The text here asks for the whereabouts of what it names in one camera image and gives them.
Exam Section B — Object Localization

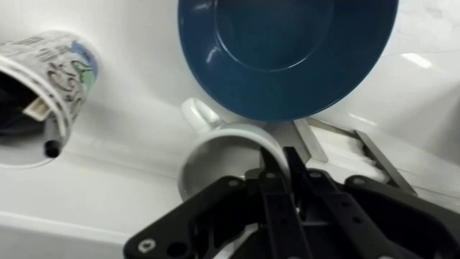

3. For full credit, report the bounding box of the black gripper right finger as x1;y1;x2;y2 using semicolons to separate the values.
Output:
281;146;460;259

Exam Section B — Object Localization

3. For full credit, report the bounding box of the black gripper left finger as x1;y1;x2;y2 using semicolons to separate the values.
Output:
122;146;313;259

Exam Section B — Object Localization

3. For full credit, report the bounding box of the white teacup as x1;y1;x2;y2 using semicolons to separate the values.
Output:
176;98;291;203

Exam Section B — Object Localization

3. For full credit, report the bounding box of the blue bowl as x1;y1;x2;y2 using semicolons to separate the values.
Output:
176;0;399;123

